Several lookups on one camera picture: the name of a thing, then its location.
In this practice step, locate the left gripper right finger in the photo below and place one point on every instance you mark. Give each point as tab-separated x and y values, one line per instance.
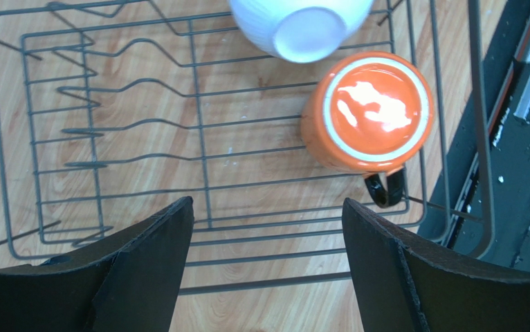
404	282

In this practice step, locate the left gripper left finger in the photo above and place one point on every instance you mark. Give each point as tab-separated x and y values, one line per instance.
128	281

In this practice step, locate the orange mug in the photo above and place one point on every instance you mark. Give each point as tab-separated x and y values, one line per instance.
369	115

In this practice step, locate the white ribbed bowl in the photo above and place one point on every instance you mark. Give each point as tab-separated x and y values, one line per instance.
299	31

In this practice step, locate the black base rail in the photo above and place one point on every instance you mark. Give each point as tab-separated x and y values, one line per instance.
481	203

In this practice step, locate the black wire dish rack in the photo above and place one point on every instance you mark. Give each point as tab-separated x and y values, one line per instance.
111	110

